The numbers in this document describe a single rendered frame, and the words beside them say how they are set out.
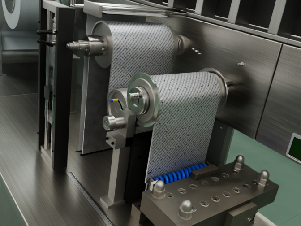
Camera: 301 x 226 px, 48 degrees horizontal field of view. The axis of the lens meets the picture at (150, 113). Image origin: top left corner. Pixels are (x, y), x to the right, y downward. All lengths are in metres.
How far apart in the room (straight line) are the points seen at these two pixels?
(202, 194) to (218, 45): 0.48
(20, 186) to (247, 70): 0.79
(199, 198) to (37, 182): 0.53
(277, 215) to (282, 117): 1.89
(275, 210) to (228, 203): 1.95
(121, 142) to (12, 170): 0.44
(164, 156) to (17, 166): 0.53
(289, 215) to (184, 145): 2.00
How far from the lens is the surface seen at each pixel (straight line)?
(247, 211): 0.98
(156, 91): 0.84
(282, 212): 2.91
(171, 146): 0.96
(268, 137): 1.05
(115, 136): 0.93
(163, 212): 0.86
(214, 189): 0.99
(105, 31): 1.07
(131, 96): 0.85
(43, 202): 1.07
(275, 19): 1.02
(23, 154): 1.30
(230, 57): 1.10
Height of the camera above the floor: 1.57
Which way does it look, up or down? 23 degrees down
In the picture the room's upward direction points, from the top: 9 degrees clockwise
